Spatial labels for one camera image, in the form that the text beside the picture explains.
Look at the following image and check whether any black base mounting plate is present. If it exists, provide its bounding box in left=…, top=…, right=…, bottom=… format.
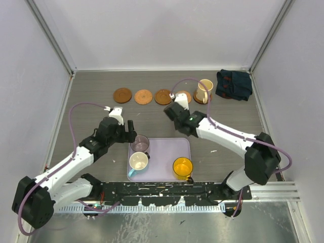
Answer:
left=86, top=181, right=253, bottom=207

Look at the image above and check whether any white mug blue handle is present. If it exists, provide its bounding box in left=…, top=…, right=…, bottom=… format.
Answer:
left=128, top=152, right=150, bottom=177

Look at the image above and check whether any dark blue folded cloth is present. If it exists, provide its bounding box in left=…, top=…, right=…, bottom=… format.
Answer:
left=215, top=69, right=253, bottom=101

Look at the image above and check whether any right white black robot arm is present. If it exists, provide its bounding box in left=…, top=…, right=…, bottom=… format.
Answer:
left=164, top=102, right=281, bottom=199

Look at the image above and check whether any lilac plastic tray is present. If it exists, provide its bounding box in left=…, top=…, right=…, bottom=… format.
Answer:
left=127, top=138, right=191, bottom=182

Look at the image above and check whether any purple glass cup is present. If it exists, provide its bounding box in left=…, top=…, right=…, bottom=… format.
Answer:
left=130, top=135, right=150, bottom=159

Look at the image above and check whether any cream yellow mug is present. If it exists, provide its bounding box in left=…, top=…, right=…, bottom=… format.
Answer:
left=196, top=79, right=214, bottom=103

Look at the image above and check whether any aluminium front rail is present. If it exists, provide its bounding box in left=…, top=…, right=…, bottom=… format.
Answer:
left=29, top=181, right=301, bottom=203

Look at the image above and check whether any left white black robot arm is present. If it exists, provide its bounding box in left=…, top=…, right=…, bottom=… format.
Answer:
left=12, top=117, right=137, bottom=229

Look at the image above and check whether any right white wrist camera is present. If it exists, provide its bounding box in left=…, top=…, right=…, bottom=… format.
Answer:
left=169, top=93, right=189, bottom=110

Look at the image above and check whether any slotted cable duct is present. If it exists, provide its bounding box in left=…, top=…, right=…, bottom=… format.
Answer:
left=57, top=203, right=225, bottom=214

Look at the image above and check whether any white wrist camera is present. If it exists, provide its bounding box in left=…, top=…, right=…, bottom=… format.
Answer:
left=104, top=106, right=125, bottom=125
left=169, top=93, right=189, bottom=110

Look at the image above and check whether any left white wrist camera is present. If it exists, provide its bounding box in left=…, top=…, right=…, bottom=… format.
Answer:
left=104, top=106, right=125, bottom=125

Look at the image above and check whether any woven rattan coaster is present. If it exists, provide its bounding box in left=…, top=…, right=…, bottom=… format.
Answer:
left=134, top=89, right=153, bottom=105
left=176, top=90, right=192, bottom=103

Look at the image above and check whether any yellow glass mug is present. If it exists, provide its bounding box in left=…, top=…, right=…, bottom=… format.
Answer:
left=173, top=157, right=194, bottom=183

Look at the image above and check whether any dark wooden coaster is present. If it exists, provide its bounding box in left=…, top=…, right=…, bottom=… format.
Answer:
left=193, top=91, right=213, bottom=105
left=113, top=88, right=132, bottom=104
left=154, top=89, right=172, bottom=105

